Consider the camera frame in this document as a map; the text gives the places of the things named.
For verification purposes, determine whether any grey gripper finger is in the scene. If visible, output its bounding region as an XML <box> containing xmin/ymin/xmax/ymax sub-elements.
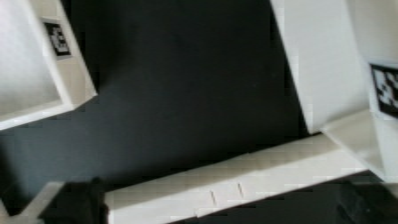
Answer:
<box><xmin>38</xmin><ymin>178</ymin><xmax>108</xmax><ymax>224</ymax></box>

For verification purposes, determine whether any white U-shaped table frame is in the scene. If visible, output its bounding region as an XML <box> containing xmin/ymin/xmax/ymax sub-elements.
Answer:
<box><xmin>0</xmin><ymin>133</ymin><xmax>398</xmax><ymax>224</ymax></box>

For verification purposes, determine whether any white front drawer tray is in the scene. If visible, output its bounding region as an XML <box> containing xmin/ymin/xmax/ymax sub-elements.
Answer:
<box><xmin>0</xmin><ymin>0</ymin><xmax>97</xmax><ymax>131</ymax></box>

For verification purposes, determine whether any white drawer cabinet box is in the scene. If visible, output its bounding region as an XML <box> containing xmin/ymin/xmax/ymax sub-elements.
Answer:
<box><xmin>268</xmin><ymin>0</ymin><xmax>398</xmax><ymax>184</ymax></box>

